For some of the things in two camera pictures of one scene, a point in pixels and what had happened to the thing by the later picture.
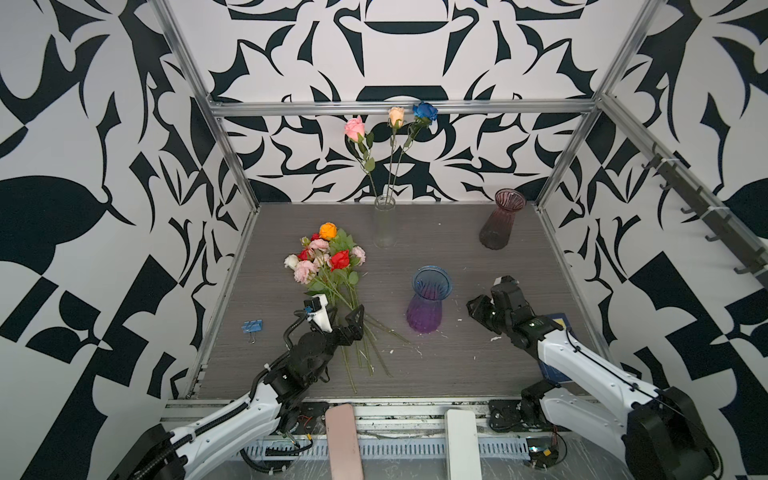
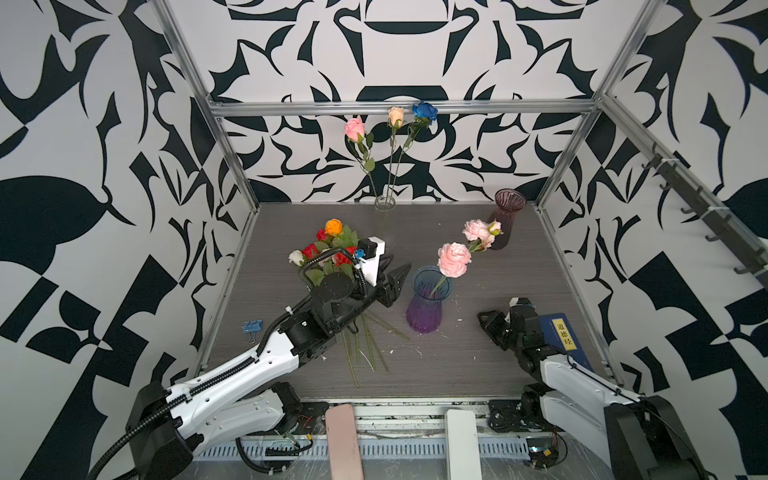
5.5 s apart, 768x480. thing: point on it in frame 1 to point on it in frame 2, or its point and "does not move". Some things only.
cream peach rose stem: x=396 y=116 does not move
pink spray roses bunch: x=327 y=264 to x=454 y=258
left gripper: x=351 y=331 to x=387 y=287
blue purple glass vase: x=431 y=285 does not move
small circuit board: x=543 y=451 does not move
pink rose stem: x=355 y=131 does not move
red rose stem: x=340 y=260 to x=367 y=341
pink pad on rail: x=343 y=443 does not move
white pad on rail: x=462 y=445 does not move
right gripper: x=478 y=308 to x=491 y=323
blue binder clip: x=252 y=326 does not move
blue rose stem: x=424 y=113 does not move
